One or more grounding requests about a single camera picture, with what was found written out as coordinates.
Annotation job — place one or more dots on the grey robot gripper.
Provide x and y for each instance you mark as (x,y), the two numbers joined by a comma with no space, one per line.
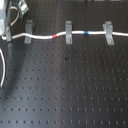
(5,6)

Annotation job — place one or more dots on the black device with label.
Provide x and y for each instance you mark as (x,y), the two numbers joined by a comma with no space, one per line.
(22,8)

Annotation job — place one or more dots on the left grey cable clip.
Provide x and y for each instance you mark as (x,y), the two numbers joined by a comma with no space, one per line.
(29,26)

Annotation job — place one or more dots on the grey cable clip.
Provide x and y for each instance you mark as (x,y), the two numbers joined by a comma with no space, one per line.
(68,28)
(29,26)
(108,28)

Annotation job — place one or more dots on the middle grey cable clip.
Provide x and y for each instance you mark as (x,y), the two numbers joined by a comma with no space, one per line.
(68,28)

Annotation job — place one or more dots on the right grey cable clip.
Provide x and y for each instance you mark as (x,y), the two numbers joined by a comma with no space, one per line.
(108,28)

